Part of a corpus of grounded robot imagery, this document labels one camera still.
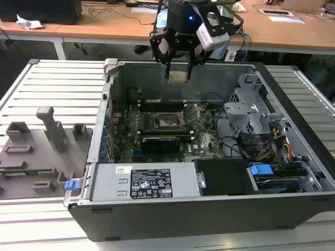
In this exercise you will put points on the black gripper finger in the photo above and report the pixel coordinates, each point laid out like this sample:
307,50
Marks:
200,56
159,49

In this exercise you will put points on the silver CPU plate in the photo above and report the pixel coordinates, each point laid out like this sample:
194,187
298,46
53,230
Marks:
178,76

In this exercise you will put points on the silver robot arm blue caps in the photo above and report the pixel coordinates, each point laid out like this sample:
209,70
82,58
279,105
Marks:
161,17

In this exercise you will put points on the CPU socket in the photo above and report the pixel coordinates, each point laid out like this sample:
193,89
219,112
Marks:
167,123

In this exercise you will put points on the white paper strip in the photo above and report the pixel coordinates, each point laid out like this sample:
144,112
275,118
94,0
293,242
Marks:
144,10

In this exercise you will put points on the black power adapter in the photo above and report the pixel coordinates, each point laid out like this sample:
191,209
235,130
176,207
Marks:
132,4

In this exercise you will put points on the black RAM stick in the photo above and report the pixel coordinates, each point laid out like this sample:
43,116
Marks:
162,102

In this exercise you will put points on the wooden desk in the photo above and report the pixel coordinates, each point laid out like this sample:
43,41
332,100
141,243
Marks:
104,28
288,34

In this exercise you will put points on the white patterned pouch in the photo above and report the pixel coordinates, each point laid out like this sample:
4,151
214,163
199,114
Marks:
240,7

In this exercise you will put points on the silver metal drive cage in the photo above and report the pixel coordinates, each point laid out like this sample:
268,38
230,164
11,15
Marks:
240,115

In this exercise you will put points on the green motherboard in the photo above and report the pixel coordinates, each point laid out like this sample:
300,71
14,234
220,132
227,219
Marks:
206,141

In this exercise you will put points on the white framed tablet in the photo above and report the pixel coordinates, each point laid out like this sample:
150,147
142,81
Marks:
277,12

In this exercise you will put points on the white paper sheet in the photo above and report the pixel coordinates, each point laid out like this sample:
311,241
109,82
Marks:
285,19

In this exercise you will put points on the black graphics card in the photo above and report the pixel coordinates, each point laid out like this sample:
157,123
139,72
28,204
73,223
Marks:
161,143

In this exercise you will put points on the grey laptop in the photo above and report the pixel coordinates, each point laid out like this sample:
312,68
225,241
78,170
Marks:
301,6

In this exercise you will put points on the black plastic shroud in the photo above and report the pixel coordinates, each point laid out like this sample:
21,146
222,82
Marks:
222,177

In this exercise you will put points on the black computer box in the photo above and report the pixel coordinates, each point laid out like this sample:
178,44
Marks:
39,11

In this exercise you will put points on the blue disk carrier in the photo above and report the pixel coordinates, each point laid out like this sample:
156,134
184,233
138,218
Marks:
260,171

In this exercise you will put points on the crumpled white paper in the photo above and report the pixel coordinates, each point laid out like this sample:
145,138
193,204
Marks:
28,24

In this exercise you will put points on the grey power supply unit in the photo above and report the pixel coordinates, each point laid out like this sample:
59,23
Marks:
110,183

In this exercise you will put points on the hard disk drive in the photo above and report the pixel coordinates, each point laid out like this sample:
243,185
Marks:
277,187

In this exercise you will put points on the blue case latch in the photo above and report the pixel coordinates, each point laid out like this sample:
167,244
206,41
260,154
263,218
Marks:
71,185

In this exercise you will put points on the grey parts rack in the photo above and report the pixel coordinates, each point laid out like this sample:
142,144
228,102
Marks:
39,162

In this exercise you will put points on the black open PC case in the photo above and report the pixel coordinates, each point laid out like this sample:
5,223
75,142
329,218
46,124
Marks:
183,222

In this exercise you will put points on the green RAM stick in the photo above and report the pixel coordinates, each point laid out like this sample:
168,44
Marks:
34,171

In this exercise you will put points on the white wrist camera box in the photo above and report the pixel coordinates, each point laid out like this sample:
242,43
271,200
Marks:
213,39

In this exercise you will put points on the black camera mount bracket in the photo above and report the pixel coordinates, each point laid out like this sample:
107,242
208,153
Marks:
227,15

